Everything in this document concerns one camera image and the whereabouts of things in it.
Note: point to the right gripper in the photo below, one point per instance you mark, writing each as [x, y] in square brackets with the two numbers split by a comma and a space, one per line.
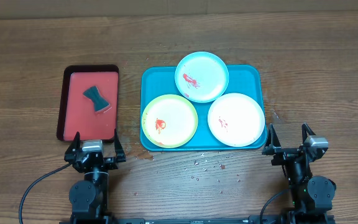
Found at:
[283, 154]

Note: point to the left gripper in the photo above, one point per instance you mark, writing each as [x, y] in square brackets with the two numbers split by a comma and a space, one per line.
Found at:
[112, 163]

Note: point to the white plate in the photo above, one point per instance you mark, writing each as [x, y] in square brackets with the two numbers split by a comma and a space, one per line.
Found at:
[236, 120]

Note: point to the green rimmed plate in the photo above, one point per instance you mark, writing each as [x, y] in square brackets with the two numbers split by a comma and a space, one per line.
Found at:
[169, 121]

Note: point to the light blue rimmed plate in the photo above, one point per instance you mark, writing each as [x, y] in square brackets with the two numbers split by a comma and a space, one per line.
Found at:
[201, 77]

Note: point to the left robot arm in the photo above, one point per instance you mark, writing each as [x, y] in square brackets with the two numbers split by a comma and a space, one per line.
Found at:
[89, 197]

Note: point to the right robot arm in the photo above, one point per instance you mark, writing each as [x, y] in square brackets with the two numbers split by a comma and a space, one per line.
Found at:
[311, 195]

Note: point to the dark red water tray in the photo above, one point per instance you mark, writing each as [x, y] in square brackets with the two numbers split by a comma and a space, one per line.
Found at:
[76, 113]

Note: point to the blue plastic tray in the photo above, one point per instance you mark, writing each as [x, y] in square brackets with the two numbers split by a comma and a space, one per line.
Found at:
[157, 81]

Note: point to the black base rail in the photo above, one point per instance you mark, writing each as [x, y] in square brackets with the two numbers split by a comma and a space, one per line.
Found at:
[253, 219]

